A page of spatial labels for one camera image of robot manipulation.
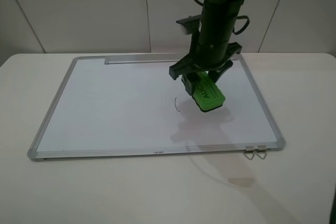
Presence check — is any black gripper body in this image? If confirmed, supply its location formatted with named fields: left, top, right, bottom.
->
left=169, top=34, right=241, bottom=80

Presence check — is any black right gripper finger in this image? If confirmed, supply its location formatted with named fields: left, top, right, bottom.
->
left=209, top=60, right=233, bottom=83

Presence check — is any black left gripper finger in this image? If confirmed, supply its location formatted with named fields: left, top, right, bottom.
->
left=182, top=73, right=199, bottom=95

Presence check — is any green whiteboard eraser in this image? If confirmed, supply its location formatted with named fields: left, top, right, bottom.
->
left=192, top=72, right=226, bottom=112

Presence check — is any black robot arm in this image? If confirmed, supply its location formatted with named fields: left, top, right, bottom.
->
left=169, top=0, right=250, bottom=95

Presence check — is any silver pen tray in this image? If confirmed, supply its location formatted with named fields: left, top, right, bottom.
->
left=104, top=53, right=184, bottom=65

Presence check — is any left metal hanging clip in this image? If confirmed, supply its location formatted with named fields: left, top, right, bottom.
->
left=244, top=145, right=255, bottom=161

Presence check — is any metal hanging clip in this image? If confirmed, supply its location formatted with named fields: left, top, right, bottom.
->
left=255, top=145, right=270, bottom=160
left=244, top=145, right=255, bottom=161

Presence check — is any right metal hanging clip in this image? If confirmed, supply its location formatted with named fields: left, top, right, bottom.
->
left=255, top=145, right=270, bottom=160

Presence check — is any clear tape piece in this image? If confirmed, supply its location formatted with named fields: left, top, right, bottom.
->
left=228, top=177, right=255, bottom=187

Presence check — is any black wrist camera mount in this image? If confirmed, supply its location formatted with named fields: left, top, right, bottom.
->
left=176, top=15, right=201, bottom=35

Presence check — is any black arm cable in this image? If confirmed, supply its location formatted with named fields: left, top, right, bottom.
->
left=232, top=15, right=250, bottom=35

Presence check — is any white whiteboard with aluminium frame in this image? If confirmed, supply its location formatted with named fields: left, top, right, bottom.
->
left=27, top=54, right=286, bottom=161

